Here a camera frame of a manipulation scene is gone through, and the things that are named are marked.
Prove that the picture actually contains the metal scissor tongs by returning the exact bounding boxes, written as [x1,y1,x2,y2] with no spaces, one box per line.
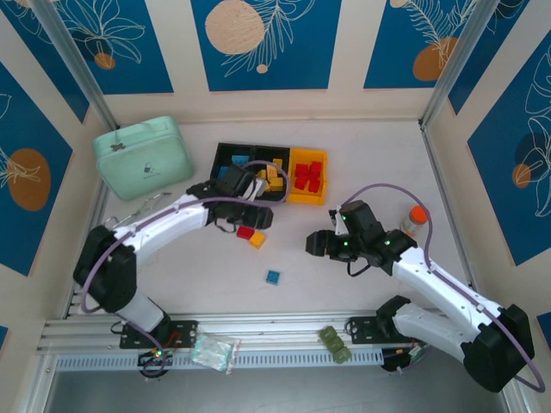
[102,192,173,227]

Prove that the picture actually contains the black plastic bin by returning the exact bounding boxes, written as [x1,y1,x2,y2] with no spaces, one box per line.
[253,145,292,204]

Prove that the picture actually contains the aluminium table rail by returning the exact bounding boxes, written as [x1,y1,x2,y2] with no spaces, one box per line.
[36,308,516,356]

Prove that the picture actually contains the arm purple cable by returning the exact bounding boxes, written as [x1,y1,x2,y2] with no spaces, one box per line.
[344,183,544,393]
[79,159,290,375]

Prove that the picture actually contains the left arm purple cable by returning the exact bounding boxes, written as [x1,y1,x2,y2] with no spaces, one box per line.
[79,159,290,375]

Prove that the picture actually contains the aluminium side rail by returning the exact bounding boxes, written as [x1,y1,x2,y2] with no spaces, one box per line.
[62,171,113,322]
[419,120,486,311]

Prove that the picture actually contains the aluminium frame post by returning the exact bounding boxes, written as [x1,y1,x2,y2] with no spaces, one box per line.
[32,0,120,130]
[419,0,503,130]

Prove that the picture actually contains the slotted grey cable duct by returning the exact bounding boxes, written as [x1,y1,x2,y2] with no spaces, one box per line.
[54,348,385,372]

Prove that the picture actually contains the orange lid jar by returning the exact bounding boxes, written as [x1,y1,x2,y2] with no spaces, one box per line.
[399,205,430,237]

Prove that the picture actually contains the clear plastic bag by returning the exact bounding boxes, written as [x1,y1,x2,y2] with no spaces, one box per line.
[191,335,242,374]

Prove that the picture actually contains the mint green zip case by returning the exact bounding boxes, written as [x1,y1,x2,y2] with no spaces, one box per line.
[93,114,194,202]

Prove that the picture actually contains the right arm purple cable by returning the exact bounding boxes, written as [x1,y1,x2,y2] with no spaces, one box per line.
[344,183,544,393]

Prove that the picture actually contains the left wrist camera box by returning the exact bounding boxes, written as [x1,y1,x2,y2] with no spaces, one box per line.
[245,179,266,202]

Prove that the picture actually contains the yellow plastic bin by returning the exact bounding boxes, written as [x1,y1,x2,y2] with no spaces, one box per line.
[286,147,329,207]

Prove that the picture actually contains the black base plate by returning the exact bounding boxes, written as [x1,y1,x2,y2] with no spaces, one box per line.
[118,319,201,350]
[345,315,417,345]

